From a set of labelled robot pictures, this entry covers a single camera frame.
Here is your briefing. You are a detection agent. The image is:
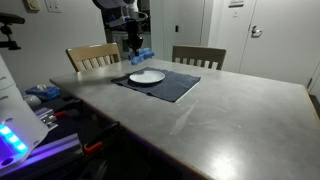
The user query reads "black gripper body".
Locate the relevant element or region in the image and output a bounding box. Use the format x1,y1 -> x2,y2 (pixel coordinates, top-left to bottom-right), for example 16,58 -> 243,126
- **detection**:
126,19 -> 143,50

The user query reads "blue cloth towel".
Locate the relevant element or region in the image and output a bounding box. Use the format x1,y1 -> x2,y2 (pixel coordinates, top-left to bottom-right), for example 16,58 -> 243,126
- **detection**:
128,48 -> 155,65

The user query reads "white round plate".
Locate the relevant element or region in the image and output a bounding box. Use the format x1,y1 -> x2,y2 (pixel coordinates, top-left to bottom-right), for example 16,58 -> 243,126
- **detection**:
129,70 -> 165,84

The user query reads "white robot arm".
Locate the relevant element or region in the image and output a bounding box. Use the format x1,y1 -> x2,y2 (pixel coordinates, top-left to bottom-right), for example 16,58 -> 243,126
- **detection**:
0,0 -> 144,174

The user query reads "dark blue placemat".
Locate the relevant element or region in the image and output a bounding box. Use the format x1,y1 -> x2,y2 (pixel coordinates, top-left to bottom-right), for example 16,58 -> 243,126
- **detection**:
111,67 -> 201,102

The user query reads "light wooden chair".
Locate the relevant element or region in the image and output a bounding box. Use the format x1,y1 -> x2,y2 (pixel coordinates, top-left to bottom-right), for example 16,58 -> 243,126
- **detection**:
65,43 -> 121,72

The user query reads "dark wooden chair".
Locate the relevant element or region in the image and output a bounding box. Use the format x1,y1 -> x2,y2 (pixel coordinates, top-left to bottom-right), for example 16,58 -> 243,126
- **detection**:
172,45 -> 226,70

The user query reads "blue tissue box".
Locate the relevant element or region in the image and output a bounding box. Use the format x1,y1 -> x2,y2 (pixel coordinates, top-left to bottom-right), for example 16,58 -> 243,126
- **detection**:
25,85 -> 60,100

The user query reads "beige round thermostat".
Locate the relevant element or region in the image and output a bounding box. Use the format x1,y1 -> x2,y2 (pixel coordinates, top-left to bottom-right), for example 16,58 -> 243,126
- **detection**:
26,0 -> 40,12

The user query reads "red handled clamp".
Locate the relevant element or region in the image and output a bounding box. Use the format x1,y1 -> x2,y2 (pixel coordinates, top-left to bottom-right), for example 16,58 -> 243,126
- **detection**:
46,99 -> 83,118

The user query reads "orange handled black clamp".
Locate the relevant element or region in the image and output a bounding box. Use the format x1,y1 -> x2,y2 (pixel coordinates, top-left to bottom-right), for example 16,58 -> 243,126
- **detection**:
83,122 -> 121,155

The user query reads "silver door handle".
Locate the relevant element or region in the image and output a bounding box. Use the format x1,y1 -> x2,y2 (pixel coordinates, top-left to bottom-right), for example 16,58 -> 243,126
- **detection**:
251,26 -> 263,38

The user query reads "black camera on mount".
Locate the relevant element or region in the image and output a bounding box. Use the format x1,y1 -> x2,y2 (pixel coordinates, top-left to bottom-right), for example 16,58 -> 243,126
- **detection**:
0,13 -> 25,50

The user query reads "aluminium rail with purple light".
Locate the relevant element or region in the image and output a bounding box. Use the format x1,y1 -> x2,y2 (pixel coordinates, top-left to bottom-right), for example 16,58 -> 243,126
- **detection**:
0,133 -> 83,180

